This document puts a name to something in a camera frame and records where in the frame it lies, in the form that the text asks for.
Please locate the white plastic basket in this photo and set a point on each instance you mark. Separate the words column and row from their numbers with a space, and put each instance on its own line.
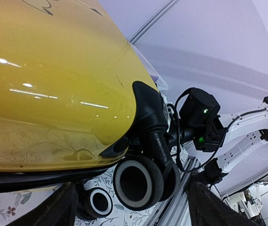
column 157, row 79

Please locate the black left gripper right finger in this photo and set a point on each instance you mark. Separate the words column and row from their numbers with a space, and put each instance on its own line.
column 206, row 209

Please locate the yellow Pikachu suitcase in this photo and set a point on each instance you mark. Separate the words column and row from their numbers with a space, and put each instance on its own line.
column 75, row 100

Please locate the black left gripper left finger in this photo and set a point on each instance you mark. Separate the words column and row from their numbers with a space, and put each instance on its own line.
column 59, row 209

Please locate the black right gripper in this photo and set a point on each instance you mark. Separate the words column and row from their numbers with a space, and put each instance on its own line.
column 198, row 122

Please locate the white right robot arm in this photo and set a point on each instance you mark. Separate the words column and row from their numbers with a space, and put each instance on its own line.
column 230, row 138

